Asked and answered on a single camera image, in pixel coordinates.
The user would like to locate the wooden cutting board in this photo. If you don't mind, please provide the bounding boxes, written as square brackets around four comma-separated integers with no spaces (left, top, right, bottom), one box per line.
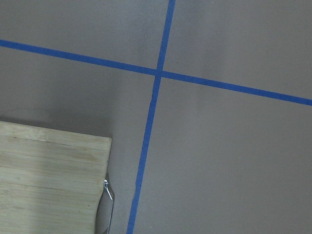
[0,122,112,234]

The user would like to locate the metal cutting board handle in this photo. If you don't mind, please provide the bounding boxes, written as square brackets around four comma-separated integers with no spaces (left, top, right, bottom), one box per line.
[104,178,115,234]

